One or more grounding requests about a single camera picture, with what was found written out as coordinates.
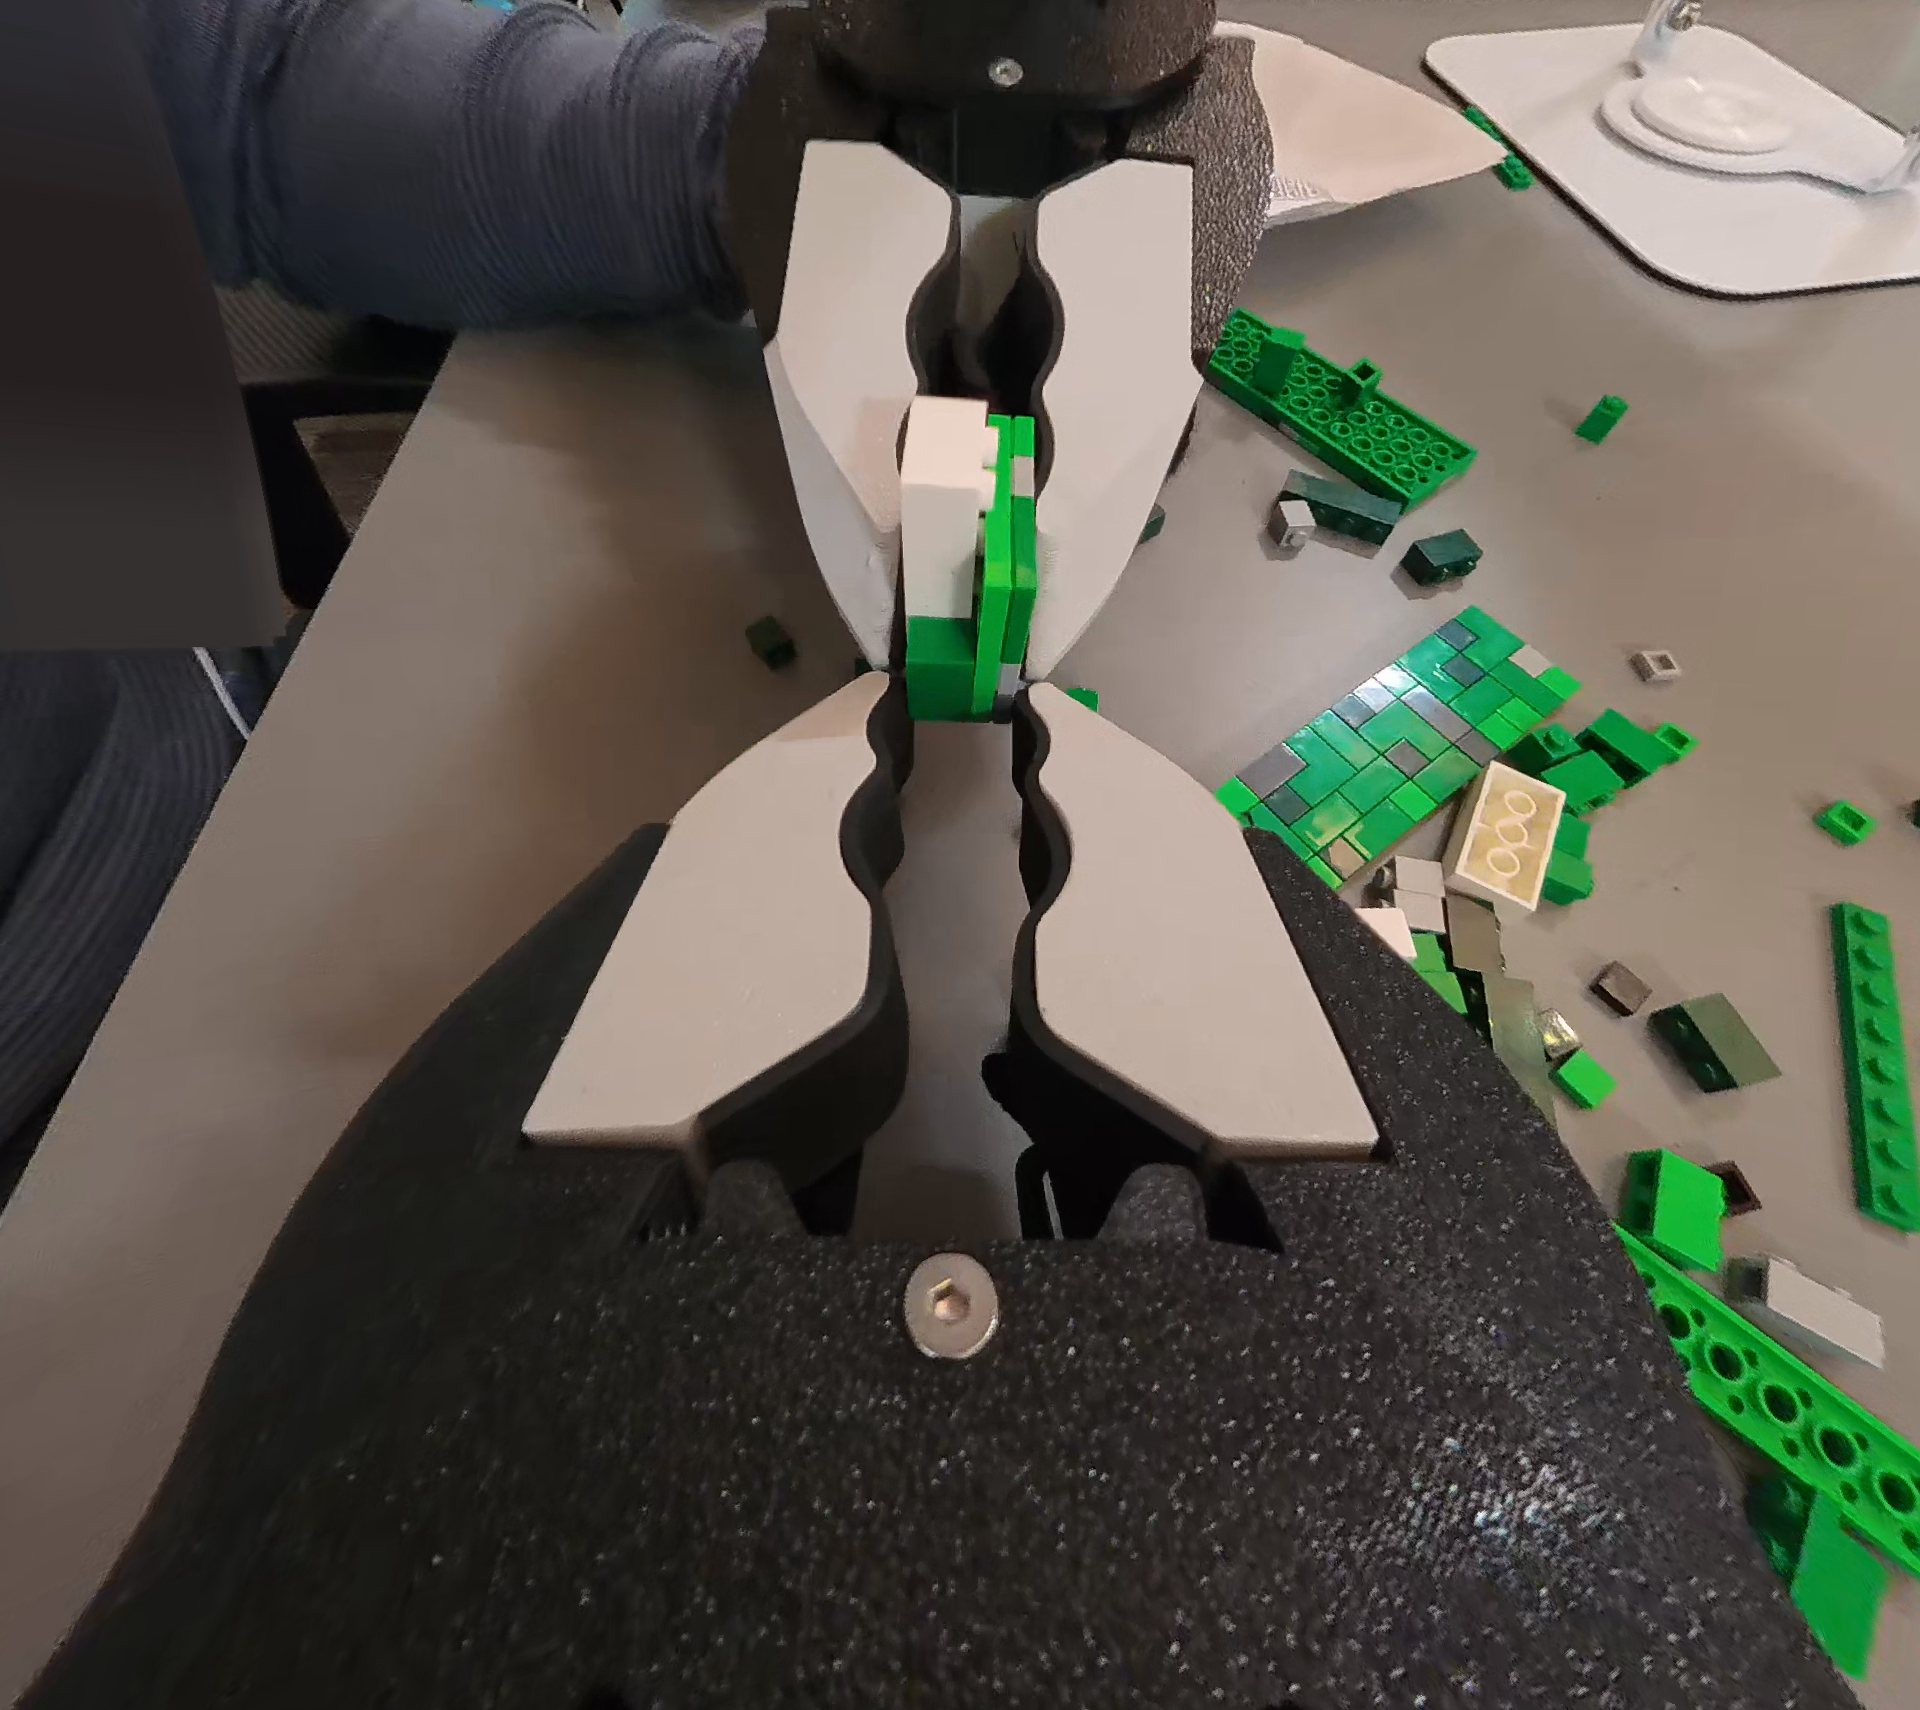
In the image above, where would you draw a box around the person's left forearm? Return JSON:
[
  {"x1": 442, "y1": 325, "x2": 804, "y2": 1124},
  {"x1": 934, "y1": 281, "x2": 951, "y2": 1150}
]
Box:
[{"x1": 51, "y1": 0, "x2": 768, "y2": 337}]

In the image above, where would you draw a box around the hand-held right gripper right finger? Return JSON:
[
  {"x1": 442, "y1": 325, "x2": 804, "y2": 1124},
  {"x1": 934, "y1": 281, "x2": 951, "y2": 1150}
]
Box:
[{"x1": 981, "y1": 684, "x2": 1381, "y2": 1230}]

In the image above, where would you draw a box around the green plate with round holes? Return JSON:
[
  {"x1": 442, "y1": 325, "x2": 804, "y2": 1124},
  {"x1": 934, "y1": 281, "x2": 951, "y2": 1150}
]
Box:
[{"x1": 1204, "y1": 307, "x2": 1479, "y2": 504}]

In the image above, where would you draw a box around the green brick assembly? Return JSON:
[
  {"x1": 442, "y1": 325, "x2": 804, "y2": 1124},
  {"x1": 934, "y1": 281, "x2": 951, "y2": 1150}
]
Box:
[{"x1": 899, "y1": 409, "x2": 1044, "y2": 727}]

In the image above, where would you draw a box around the green tiled brick panel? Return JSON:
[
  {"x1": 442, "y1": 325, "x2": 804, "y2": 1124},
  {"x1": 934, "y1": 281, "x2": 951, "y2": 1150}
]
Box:
[{"x1": 1212, "y1": 605, "x2": 1584, "y2": 895}]

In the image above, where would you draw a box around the white brick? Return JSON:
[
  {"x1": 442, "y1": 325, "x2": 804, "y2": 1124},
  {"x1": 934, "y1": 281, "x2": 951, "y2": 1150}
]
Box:
[
  {"x1": 896, "y1": 394, "x2": 1004, "y2": 622},
  {"x1": 1442, "y1": 760, "x2": 1569, "y2": 915}
]

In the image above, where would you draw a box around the green flat plate piece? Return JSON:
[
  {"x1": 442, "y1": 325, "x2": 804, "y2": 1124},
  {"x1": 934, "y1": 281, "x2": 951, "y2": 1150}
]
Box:
[{"x1": 1745, "y1": 1471, "x2": 1895, "y2": 1682}]

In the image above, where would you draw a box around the light grey brick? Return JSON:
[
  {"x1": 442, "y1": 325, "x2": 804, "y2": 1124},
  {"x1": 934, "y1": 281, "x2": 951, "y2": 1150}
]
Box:
[{"x1": 1723, "y1": 1253, "x2": 1890, "y2": 1373}]

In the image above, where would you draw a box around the dark green long brick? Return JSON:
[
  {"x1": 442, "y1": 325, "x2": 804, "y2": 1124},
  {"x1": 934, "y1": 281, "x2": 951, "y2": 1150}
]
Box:
[{"x1": 1278, "y1": 469, "x2": 1407, "y2": 547}]

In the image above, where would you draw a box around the long narrow green plate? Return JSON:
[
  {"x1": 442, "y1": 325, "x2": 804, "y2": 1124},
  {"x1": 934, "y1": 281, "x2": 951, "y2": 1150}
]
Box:
[{"x1": 1830, "y1": 902, "x2": 1920, "y2": 1236}]

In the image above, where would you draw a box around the large green plate with holes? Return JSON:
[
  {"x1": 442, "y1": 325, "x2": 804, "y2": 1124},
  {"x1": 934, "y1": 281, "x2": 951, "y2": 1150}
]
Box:
[{"x1": 1611, "y1": 1222, "x2": 1920, "y2": 1580}]

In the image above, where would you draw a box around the white desk stand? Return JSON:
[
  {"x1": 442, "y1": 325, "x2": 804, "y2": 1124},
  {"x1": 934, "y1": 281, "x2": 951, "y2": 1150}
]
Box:
[{"x1": 1422, "y1": 0, "x2": 1920, "y2": 298}]

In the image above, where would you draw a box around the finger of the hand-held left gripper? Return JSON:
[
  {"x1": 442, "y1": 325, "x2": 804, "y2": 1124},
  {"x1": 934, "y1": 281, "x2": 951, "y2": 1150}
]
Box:
[
  {"x1": 1025, "y1": 159, "x2": 1206, "y2": 684},
  {"x1": 758, "y1": 139, "x2": 962, "y2": 675}
]

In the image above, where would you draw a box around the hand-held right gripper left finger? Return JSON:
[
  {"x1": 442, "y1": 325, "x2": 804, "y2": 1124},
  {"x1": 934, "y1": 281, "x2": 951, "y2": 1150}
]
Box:
[{"x1": 522, "y1": 670, "x2": 913, "y2": 1233}]

